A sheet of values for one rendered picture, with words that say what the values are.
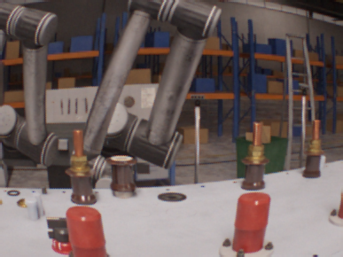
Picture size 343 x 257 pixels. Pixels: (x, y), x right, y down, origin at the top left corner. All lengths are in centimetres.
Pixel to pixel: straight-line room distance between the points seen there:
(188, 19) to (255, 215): 100
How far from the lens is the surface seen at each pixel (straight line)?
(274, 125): 1042
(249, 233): 79
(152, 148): 216
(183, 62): 174
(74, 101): 588
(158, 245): 88
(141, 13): 164
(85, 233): 68
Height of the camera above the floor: 174
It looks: 8 degrees down
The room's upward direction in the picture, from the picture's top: straight up
